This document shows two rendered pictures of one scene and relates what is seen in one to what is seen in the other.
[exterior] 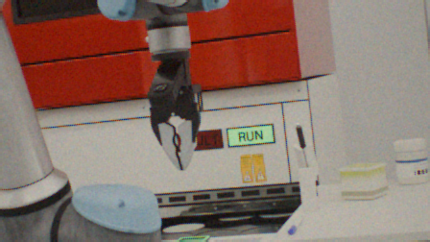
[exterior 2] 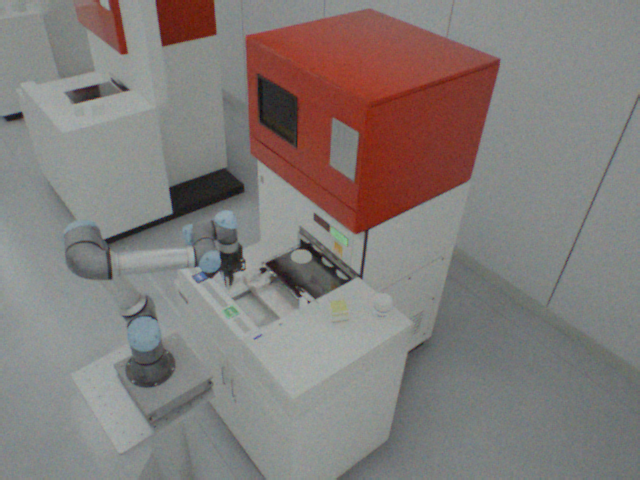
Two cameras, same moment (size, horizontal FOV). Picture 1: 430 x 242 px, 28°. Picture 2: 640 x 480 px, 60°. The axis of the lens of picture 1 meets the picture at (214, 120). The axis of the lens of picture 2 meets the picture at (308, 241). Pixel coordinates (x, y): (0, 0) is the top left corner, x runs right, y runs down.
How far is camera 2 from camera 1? 1.85 m
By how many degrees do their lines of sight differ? 49
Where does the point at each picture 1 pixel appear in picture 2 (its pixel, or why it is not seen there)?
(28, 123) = (119, 294)
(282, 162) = (348, 257)
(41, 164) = (127, 305)
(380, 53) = (581, 134)
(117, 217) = (133, 344)
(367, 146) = (545, 184)
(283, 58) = (350, 221)
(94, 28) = (285, 147)
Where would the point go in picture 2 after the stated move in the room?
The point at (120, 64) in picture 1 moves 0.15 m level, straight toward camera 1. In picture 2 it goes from (292, 171) to (273, 186)
